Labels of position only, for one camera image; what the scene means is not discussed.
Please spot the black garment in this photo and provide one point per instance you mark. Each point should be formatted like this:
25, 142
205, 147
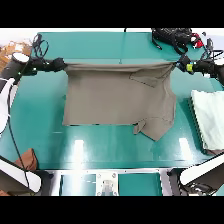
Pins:
171, 35

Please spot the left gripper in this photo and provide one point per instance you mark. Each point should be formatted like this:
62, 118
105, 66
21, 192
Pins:
58, 64

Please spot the silver frame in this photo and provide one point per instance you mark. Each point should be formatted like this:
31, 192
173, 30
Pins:
106, 183

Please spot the pale green garment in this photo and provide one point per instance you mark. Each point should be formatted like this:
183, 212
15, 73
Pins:
210, 116

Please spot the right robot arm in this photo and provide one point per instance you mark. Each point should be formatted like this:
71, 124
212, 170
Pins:
208, 66

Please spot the grey-brown T-shirt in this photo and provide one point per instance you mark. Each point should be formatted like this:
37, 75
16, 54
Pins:
110, 96

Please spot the brown garment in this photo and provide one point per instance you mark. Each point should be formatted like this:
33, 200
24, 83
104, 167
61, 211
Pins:
29, 160

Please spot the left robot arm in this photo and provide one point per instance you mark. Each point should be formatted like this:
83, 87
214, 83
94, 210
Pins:
20, 65

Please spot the red garment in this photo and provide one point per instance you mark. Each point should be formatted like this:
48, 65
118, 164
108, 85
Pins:
199, 42

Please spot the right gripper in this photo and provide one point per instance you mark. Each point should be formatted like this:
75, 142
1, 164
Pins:
185, 63

